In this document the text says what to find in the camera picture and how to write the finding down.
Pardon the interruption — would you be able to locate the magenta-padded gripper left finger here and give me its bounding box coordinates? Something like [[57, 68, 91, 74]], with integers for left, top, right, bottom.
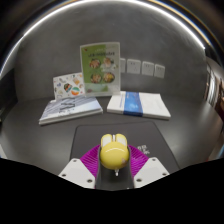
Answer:
[[58, 143, 102, 190]]

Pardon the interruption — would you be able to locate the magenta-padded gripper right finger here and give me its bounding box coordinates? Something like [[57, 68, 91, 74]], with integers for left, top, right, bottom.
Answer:
[[128, 144, 170, 190]]

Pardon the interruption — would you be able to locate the yellow computer mouse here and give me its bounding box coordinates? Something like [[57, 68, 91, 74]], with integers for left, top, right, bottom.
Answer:
[[99, 133, 131, 177]]

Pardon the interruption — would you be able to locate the black mouse pad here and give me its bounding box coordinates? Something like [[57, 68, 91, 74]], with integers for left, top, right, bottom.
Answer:
[[69, 121, 181, 175]]

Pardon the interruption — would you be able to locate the grey striped book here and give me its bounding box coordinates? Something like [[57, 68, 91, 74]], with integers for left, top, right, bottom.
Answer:
[[38, 95, 104, 126]]

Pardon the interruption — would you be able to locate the white book with blue band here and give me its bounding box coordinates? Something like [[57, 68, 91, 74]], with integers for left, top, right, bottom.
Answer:
[[106, 90, 172, 121]]

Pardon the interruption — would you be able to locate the white card with colourful stickers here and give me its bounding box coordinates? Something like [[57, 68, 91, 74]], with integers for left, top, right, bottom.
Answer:
[[52, 72, 86, 102]]

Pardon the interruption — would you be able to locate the green food menu stand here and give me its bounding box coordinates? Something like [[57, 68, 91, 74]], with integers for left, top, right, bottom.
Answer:
[[79, 41, 121, 98]]

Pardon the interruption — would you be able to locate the white wall socket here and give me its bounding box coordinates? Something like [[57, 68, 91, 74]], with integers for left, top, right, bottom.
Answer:
[[153, 63, 166, 80], [141, 60, 155, 77], [126, 58, 142, 75], [119, 57, 127, 74]]

